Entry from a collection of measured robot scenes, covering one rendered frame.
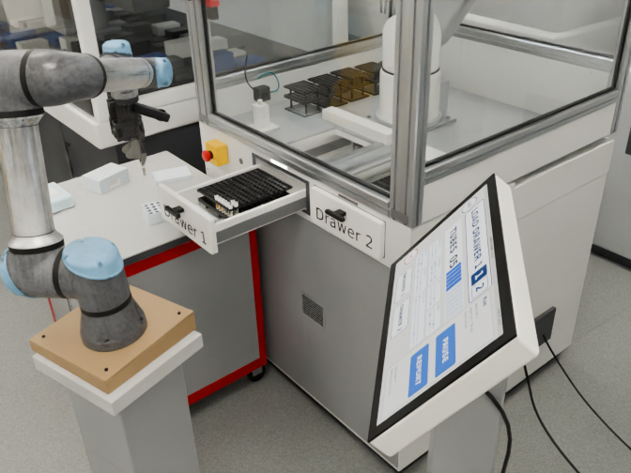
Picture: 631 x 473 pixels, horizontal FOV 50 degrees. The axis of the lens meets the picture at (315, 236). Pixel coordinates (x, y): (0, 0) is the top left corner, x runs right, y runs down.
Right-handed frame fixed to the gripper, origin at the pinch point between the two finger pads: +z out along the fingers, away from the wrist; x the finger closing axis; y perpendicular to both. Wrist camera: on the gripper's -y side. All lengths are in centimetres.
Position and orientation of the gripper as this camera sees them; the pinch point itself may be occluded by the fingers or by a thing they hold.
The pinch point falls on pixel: (144, 160)
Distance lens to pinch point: 208.8
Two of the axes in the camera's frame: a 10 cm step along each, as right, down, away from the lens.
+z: 0.3, 8.6, 5.1
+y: -8.8, 2.7, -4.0
